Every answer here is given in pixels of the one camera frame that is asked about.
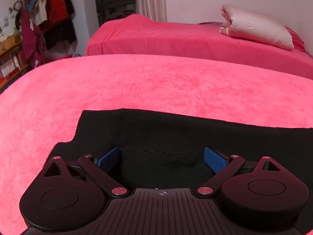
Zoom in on red far bed cover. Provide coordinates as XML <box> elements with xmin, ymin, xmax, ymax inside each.
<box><xmin>85</xmin><ymin>14</ymin><xmax>312</xmax><ymax>79</ymax></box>

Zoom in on pink fleece blanket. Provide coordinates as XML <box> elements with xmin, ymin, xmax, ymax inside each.
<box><xmin>1</xmin><ymin>55</ymin><xmax>312</xmax><ymax>234</ymax></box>

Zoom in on red folded cloth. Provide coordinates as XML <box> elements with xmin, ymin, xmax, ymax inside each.
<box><xmin>285</xmin><ymin>26</ymin><xmax>306</xmax><ymax>52</ymax></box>

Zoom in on wooden shelf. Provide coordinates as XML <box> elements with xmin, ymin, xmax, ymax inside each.
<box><xmin>0</xmin><ymin>33</ymin><xmax>30</xmax><ymax>93</ymax></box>

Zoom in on black knit pants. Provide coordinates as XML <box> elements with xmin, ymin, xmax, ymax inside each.
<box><xmin>45</xmin><ymin>108</ymin><xmax>313</xmax><ymax>235</ymax></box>

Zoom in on hanging clothes rack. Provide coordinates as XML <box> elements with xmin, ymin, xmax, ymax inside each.
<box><xmin>15</xmin><ymin>0</ymin><xmax>77</xmax><ymax>68</ymax></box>

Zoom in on cream satin pillow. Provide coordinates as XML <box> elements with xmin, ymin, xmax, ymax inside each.
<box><xmin>220</xmin><ymin>4</ymin><xmax>294</xmax><ymax>50</ymax></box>

